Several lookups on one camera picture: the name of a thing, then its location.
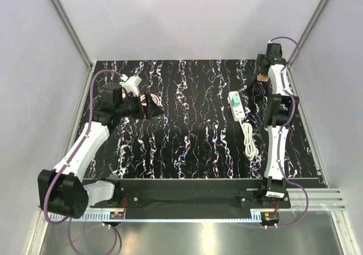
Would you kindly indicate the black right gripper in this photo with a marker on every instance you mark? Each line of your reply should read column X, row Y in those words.
column 259, row 58

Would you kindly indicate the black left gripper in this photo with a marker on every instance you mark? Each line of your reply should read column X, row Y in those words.
column 151, row 111

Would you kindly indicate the beige cube adapter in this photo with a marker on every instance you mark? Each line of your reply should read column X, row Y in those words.
column 262, row 77

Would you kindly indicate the light blue plug adapter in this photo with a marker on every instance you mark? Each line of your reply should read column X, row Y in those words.
column 235, row 101

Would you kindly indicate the white power strip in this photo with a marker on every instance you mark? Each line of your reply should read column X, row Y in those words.
column 238, row 113

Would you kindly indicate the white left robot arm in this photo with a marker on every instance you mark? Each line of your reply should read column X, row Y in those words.
column 61, row 190

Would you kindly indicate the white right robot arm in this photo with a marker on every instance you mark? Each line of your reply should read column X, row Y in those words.
column 281, row 108

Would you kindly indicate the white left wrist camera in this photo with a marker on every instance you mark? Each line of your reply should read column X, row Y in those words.
column 131, row 85

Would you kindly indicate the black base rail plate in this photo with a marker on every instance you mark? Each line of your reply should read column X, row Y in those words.
column 139, row 193

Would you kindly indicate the aluminium frame rail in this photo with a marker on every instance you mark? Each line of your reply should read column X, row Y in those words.
column 200, row 206

